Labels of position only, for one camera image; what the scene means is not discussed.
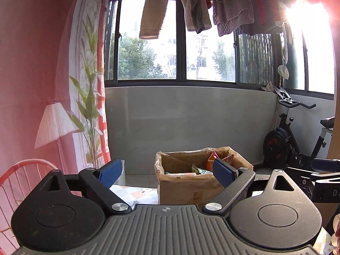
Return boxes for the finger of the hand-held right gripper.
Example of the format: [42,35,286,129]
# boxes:
[312,158,340,173]
[285,167,323,178]

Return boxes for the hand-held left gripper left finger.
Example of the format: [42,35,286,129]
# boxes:
[40,157,132,214]

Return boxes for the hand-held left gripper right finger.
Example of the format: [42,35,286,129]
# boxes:
[203,159,298,215]

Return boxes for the brown cardboard box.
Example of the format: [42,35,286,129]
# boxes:
[155,147,254,210]

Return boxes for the white plastic bin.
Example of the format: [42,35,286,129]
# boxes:
[114,159,125,186]

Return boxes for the black exercise bike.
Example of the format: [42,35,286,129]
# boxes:
[262,86,336,168]

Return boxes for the white cloth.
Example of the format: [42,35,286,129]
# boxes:
[262,82,278,93]

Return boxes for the white cap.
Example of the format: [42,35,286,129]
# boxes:
[278,65,290,80]

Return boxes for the perforated metal window panel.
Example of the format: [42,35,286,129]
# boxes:
[238,33,276,85]

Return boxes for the black framed window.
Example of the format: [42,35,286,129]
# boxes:
[104,0,336,94]

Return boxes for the mauve knitted garment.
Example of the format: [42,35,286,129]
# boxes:
[210,0,256,37]

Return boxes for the dark maroon garment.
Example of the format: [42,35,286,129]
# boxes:
[250,0,297,34]

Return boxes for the beige fleece garment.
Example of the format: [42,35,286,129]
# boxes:
[139,0,174,40]

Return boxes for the grey green garment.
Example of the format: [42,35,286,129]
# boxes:
[183,0,212,33]

